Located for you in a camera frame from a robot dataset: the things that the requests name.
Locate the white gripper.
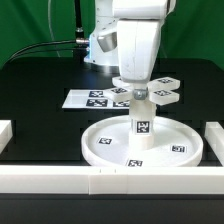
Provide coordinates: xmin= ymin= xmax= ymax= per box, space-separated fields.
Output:
xmin=117 ymin=20 xmax=161 ymax=100

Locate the white cross-shaped table base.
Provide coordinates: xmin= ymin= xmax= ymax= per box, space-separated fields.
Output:
xmin=103 ymin=77 xmax=180 ymax=105

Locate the white round table top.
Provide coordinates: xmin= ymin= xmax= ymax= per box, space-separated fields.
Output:
xmin=81 ymin=115 xmax=203 ymax=167

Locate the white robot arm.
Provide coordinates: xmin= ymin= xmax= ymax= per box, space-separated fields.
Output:
xmin=85 ymin=0 xmax=176 ymax=102

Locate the white marker sheet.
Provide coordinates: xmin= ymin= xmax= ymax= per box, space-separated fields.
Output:
xmin=62 ymin=90 xmax=129 ymax=109

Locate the white right fence block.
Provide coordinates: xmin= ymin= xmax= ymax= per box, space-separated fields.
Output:
xmin=205 ymin=122 xmax=224 ymax=167

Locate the white fence block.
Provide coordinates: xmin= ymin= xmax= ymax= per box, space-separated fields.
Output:
xmin=205 ymin=122 xmax=224 ymax=167
xmin=0 ymin=120 xmax=13 ymax=154

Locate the white left fence block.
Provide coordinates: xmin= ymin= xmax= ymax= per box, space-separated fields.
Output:
xmin=0 ymin=120 xmax=13 ymax=154

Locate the white front fence bar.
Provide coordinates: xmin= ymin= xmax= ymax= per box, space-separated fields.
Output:
xmin=0 ymin=165 xmax=224 ymax=195

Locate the black vertical cable connector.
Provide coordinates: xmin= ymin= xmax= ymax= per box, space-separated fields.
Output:
xmin=74 ymin=0 xmax=84 ymax=45

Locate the black cable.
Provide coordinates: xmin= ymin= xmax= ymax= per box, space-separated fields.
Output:
xmin=2 ymin=39 xmax=88 ymax=68

